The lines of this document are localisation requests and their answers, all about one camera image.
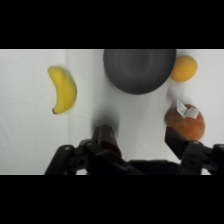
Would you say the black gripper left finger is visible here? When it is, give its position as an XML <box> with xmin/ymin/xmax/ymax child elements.
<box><xmin>44</xmin><ymin>139</ymin><xmax>141</xmax><ymax>176</ymax></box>

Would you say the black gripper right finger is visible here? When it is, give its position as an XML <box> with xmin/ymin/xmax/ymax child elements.
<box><xmin>164</xmin><ymin>126</ymin><xmax>224</xmax><ymax>176</ymax></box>

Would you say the yellow lemon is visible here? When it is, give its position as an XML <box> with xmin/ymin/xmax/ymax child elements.
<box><xmin>169</xmin><ymin>55</ymin><xmax>199</xmax><ymax>83</ymax></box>

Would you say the yellow banana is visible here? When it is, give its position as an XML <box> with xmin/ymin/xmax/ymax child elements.
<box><xmin>46</xmin><ymin>65</ymin><xmax>78</xmax><ymax>115</ymax></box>

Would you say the grey bowl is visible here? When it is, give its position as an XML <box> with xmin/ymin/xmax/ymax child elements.
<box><xmin>102</xmin><ymin>49</ymin><xmax>178</xmax><ymax>96</ymax></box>

